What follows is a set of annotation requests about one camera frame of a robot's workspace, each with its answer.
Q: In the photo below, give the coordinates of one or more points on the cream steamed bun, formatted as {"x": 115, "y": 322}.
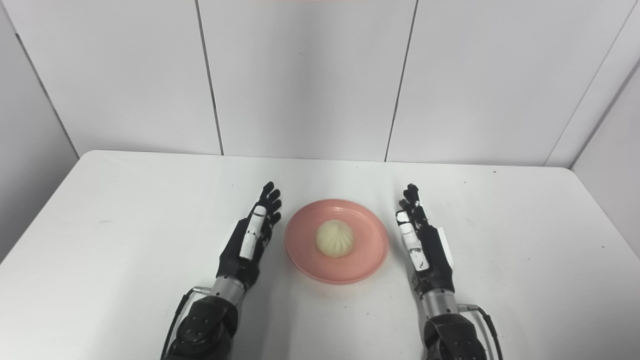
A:
{"x": 335, "y": 238}

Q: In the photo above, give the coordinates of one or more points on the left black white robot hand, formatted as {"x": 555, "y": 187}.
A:
{"x": 252, "y": 235}

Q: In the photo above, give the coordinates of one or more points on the pink round plate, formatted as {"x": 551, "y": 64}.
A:
{"x": 337, "y": 241}

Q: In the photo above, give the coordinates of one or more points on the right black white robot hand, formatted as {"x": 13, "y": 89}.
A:
{"x": 425, "y": 245}

